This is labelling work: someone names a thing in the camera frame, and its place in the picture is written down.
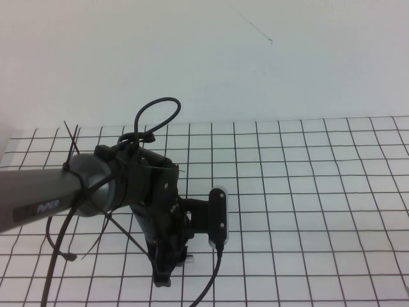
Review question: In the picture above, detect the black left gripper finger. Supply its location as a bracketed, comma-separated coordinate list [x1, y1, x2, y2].
[152, 249, 173, 288]
[171, 245, 192, 267]

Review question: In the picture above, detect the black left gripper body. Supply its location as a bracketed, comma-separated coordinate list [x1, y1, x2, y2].
[134, 184, 196, 256]

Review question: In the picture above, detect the black zip tie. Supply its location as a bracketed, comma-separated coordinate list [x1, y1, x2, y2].
[81, 211, 111, 260]
[105, 212, 151, 256]
[63, 120, 81, 157]
[63, 124, 84, 201]

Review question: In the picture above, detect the white grid-lined table sheet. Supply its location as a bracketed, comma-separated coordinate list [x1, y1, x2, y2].
[0, 115, 409, 307]

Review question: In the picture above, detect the black camera cable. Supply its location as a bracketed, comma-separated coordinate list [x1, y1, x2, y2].
[187, 242, 224, 307]

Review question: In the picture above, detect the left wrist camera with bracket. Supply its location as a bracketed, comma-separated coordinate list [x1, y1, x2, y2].
[177, 185, 230, 249]

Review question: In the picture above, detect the thin black cable with plug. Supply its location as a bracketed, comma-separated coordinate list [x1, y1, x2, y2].
[45, 216, 78, 262]

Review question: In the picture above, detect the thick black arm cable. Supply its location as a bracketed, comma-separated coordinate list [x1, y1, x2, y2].
[39, 204, 77, 307]

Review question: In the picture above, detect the looped black cable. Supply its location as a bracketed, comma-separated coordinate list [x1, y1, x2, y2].
[118, 97, 182, 151]

